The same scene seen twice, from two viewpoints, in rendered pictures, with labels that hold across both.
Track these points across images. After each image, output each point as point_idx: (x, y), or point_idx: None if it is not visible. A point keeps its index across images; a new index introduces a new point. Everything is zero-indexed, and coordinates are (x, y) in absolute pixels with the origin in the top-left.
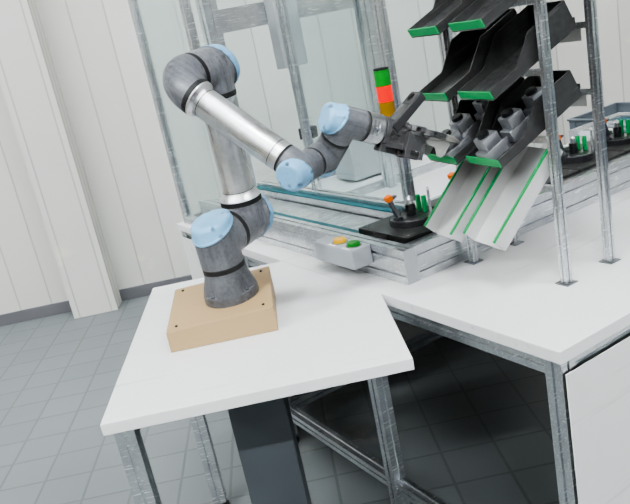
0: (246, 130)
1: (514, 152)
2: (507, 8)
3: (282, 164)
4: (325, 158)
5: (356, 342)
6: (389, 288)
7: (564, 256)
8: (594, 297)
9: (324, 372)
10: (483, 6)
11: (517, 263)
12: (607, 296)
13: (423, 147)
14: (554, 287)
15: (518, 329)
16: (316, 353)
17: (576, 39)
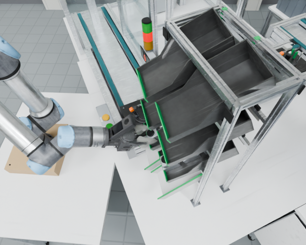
0: (5, 134)
1: (179, 177)
2: (195, 131)
3: (27, 165)
4: (62, 153)
5: (84, 211)
6: (120, 157)
7: (196, 201)
8: (199, 227)
9: (59, 236)
10: (188, 92)
11: None
12: (205, 230)
13: (130, 146)
14: (188, 204)
15: (153, 243)
16: (64, 213)
17: (255, 117)
